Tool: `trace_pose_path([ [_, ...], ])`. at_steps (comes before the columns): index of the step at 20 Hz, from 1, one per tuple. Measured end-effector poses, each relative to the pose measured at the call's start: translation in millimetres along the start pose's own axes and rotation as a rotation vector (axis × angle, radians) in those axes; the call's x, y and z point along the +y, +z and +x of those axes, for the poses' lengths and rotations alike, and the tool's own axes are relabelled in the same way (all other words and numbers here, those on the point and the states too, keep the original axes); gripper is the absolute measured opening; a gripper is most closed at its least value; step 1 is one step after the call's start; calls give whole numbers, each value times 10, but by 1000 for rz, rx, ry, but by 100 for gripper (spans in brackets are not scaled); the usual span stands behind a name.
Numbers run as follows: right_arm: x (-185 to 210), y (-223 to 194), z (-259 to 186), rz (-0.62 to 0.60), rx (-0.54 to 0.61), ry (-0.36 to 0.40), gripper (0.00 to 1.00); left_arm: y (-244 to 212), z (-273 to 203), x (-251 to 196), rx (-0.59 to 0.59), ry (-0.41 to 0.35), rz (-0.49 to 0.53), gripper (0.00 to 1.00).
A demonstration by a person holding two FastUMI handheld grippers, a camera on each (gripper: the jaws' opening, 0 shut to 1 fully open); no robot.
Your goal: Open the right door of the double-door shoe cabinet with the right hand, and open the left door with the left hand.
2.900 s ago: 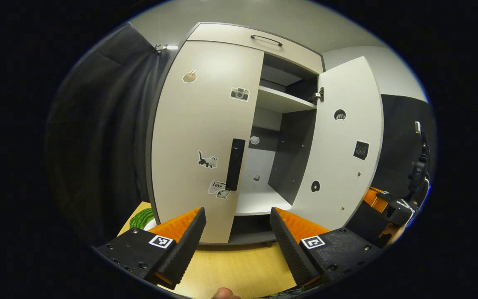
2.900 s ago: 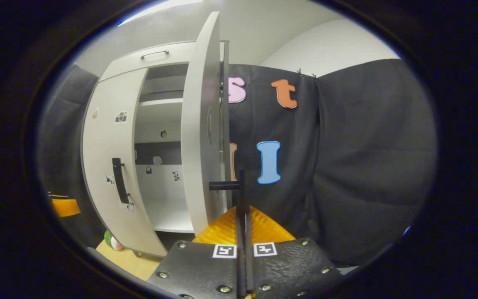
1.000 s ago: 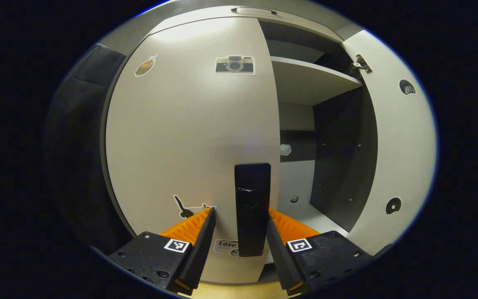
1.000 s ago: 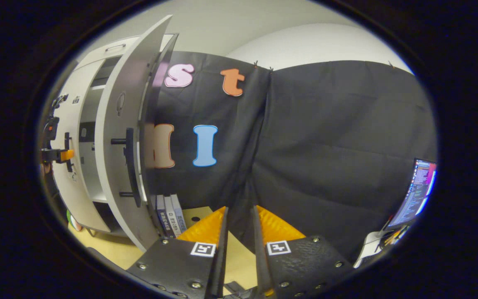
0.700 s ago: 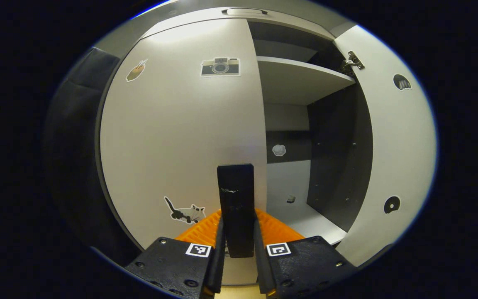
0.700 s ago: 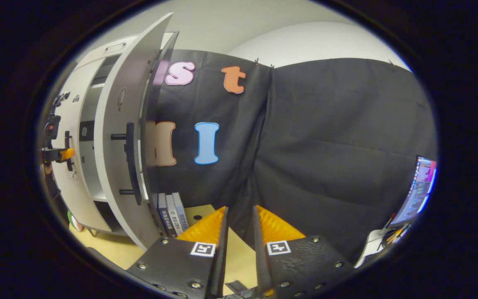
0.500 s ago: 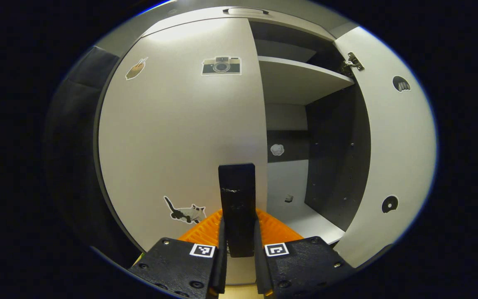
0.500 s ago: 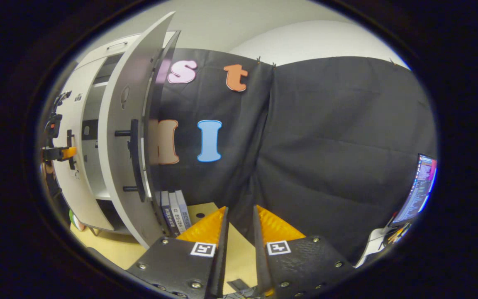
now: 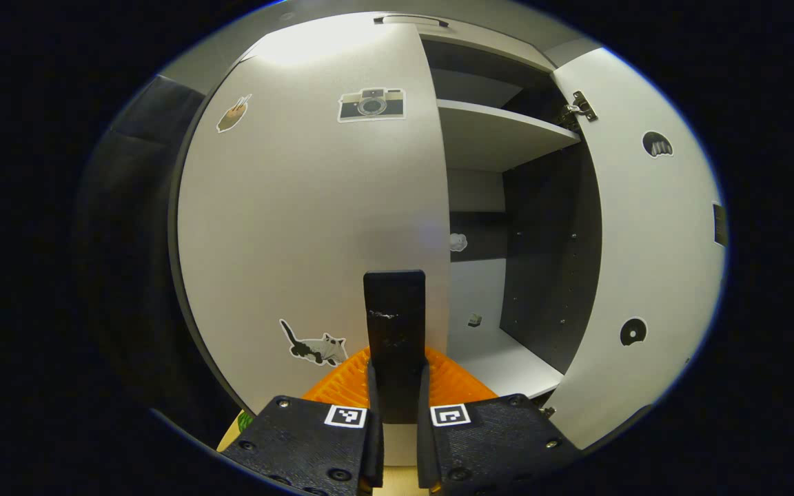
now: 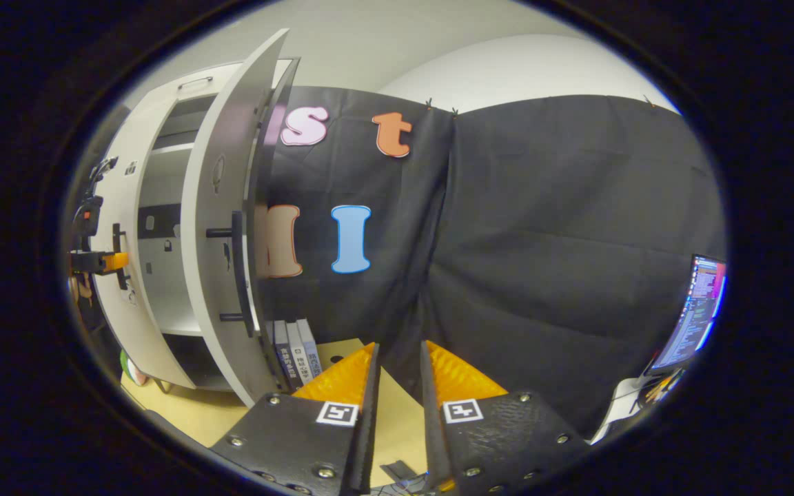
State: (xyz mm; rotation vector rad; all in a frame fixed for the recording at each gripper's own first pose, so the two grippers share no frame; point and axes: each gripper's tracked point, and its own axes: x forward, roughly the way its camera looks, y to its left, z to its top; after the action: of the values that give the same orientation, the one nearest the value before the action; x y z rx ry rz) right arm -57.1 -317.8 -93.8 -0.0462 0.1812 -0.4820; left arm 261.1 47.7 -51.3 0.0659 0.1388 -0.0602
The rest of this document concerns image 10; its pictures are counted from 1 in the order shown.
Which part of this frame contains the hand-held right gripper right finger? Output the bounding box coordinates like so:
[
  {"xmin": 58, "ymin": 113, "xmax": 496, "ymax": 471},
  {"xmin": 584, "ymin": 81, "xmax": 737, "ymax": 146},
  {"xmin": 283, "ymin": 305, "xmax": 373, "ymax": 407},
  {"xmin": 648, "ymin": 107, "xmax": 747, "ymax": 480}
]
[{"xmin": 419, "ymin": 340, "xmax": 591, "ymax": 496}]

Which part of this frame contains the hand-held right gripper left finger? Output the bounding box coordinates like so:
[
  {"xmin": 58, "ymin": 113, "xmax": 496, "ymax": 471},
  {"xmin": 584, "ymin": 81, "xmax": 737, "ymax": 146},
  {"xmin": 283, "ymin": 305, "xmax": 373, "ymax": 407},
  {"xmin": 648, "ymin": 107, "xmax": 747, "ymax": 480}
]
[{"xmin": 210, "ymin": 342, "xmax": 380, "ymax": 496}]

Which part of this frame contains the black door handle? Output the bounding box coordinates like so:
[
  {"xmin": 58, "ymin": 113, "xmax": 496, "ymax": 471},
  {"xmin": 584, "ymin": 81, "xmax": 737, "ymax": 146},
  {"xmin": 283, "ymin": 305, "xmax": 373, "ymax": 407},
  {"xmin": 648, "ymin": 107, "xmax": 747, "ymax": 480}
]
[
  {"xmin": 205, "ymin": 210, "xmax": 256, "ymax": 340},
  {"xmin": 112, "ymin": 223, "xmax": 130, "ymax": 291}
]

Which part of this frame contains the white door with camera sticker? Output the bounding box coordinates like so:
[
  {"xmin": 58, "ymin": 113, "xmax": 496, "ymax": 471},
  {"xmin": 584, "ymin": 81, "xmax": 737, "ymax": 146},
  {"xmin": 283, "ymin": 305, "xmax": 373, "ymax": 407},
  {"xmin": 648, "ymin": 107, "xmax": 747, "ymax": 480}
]
[{"xmin": 92, "ymin": 86, "xmax": 196, "ymax": 391}]

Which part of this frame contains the white door with headphones sticker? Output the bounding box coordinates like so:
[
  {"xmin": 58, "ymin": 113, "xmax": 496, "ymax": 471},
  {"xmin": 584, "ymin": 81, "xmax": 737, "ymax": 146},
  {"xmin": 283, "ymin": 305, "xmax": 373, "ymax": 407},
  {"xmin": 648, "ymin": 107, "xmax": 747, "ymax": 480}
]
[{"xmin": 182, "ymin": 28, "xmax": 292, "ymax": 409}]

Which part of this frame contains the white double-door shoe cabinet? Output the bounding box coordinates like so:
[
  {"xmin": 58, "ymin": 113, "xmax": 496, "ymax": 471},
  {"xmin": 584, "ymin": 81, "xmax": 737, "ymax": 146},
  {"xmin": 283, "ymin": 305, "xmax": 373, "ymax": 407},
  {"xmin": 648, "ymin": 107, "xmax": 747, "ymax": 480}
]
[{"xmin": 92, "ymin": 56, "xmax": 301, "ymax": 409}]

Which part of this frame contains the white cabinet drawer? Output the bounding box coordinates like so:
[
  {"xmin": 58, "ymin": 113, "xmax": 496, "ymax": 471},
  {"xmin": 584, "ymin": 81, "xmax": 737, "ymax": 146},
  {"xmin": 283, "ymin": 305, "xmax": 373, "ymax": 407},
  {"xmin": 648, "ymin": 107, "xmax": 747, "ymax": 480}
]
[{"xmin": 123, "ymin": 61, "xmax": 246, "ymax": 114}]

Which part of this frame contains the dark grey flat piece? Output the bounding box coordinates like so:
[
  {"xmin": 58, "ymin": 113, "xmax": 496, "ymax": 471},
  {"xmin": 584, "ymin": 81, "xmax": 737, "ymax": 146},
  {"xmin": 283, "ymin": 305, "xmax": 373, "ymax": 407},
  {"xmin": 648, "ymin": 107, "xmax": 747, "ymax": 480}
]
[{"xmin": 381, "ymin": 460, "xmax": 420, "ymax": 483}]

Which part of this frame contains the pale blue book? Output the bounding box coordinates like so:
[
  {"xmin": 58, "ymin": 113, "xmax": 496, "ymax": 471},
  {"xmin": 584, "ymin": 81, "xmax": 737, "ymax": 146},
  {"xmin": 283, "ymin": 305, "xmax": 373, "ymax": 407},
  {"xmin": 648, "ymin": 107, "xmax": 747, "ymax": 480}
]
[{"xmin": 297, "ymin": 318, "xmax": 323, "ymax": 378}]

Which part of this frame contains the green white round object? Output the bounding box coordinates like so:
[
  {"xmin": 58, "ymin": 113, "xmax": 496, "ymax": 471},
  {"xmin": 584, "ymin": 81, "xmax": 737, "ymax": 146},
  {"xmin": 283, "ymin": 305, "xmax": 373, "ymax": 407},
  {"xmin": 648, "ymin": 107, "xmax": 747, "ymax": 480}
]
[{"xmin": 120, "ymin": 349, "xmax": 151, "ymax": 386}]

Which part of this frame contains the white desk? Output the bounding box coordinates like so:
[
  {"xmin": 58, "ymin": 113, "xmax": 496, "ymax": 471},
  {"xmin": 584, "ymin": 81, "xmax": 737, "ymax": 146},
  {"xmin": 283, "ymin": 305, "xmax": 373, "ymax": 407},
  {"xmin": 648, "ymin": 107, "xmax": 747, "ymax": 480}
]
[{"xmin": 590, "ymin": 375, "xmax": 653, "ymax": 445}]

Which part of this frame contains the black backdrop cloth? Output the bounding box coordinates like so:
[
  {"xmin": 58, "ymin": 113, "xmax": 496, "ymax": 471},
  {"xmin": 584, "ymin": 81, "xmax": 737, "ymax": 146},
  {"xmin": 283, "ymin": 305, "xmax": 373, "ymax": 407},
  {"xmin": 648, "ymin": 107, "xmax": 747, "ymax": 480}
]
[{"xmin": 252, "ymin": 86, "xmax": 727, "ymax": 442}]

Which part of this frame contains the computer monitor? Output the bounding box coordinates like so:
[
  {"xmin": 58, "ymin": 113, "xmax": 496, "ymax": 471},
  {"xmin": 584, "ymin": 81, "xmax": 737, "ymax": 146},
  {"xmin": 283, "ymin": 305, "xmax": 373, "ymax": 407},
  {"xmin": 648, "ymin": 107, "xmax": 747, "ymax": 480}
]
[{"xmin": 651, "ymin": 254, "xmax": 727, "ymax": 373}]

